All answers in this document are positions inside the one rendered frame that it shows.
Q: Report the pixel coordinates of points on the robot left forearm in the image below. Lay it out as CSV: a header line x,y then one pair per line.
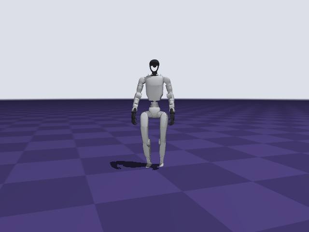
x,y
171,102

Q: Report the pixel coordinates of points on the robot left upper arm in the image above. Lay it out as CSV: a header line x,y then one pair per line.
x,y
168,86

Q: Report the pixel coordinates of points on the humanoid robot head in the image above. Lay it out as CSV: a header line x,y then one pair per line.
x,y
154,63

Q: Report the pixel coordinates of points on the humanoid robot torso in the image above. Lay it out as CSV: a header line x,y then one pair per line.
x,y
154,92

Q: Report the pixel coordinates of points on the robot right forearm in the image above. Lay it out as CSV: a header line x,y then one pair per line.
x,y
136,102

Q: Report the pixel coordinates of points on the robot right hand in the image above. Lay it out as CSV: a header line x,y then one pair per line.
x,y
133,116

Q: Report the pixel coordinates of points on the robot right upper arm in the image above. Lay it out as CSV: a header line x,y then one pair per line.
x,y
140,87

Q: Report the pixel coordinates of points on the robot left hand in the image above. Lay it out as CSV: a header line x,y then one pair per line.
x,y
172,117

